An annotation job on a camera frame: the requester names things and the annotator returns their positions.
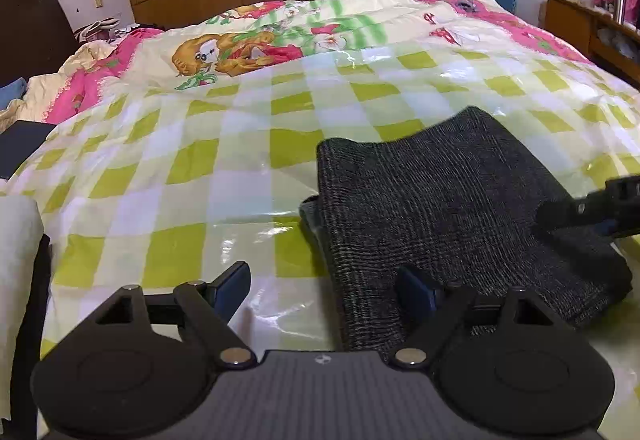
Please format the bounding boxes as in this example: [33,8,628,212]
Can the wooden cabinet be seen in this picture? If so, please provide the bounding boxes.
[542,0,640,87]

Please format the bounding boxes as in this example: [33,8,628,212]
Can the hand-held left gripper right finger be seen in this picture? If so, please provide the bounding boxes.
[391,266,575,370]

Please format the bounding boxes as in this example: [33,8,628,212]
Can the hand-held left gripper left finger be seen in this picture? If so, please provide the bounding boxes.
[94,261,257,369]

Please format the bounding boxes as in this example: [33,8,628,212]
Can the white cloth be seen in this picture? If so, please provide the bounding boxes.
[0,195,46,421]

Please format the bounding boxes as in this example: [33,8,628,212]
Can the dark wooden headboard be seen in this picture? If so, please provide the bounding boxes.
[0,0,81,88]

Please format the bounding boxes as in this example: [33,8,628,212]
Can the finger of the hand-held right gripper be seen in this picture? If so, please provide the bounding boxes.
[536,175,640,240]

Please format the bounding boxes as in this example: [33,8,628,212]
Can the striped white bag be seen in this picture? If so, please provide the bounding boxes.
[75,18,122,42]

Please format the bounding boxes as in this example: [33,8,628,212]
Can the green checked plastic sheet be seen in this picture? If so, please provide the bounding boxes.
[0,44,640,440]

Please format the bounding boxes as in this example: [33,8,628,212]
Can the dark grey pants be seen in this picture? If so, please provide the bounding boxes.
[299,105,633,363]

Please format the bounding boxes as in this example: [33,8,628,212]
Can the blue cloth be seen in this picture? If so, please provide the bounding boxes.
[0,78,28,112]

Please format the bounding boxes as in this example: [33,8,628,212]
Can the dark navy folded cloth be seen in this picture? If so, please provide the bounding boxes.
[0,120,58,181]

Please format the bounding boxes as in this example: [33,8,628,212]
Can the floral printed quilt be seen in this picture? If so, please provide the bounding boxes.
[25,0,596,126]

